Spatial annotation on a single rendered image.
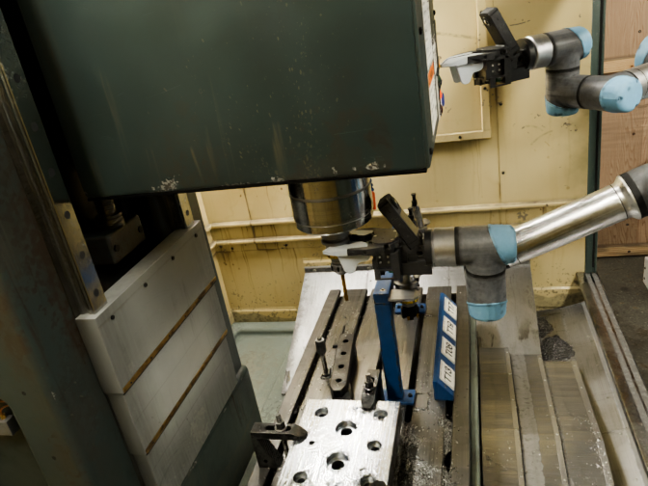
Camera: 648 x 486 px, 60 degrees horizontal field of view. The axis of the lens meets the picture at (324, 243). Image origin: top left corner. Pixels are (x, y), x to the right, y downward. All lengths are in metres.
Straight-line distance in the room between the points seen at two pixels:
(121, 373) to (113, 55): 0.60
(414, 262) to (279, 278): 1.37
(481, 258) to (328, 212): 0.30
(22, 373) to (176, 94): 0.56
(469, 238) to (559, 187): 1.11
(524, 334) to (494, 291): 0.97
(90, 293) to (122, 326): 0.11
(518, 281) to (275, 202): 0.98
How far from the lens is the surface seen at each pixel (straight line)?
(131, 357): 1.24
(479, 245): 1.07
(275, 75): 0.93
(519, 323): 2.11
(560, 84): 1.45
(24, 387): 1.17
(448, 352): 1.64
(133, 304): 1.24
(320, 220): 1.04
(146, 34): 1.01
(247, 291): 2.52
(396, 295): 1.36
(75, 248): 1.12
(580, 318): 2.28
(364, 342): 1.77
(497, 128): 2.08
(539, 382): 1.87
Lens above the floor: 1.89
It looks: 23 degrees down
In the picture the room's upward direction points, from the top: 10 degrees counter-clockwise
